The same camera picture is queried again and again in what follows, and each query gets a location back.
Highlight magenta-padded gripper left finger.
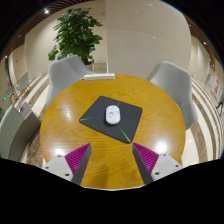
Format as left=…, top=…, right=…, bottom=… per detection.
left=41, top=142, right=92, bottom=186

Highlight white printed computer mouse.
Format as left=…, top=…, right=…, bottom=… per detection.
left=105, top=104, right=122, bottom=126

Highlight black mouse pad green lines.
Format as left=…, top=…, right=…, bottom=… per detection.
left=78, top=95, right=144, bottom=145

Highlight green leafy potted plant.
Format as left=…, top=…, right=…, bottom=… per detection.
left=48, top=7, right=104, bottom=72

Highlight grey upholstered armchair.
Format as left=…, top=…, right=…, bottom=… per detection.
left=146, top=60, right=199, bottom=131
left=45, top=54, right=95, bottom=108

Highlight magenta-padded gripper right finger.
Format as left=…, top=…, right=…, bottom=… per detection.
left=131, top=142, right=184, bottom=186

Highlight grey-green curved sofa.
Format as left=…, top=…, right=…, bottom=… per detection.
left=0, top=105, right=23, bottom=160

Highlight pale chair wooden legs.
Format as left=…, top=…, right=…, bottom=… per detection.
left=15, top=70, right=31, bottom=95
left=4, top=86, right=14, bottom=102

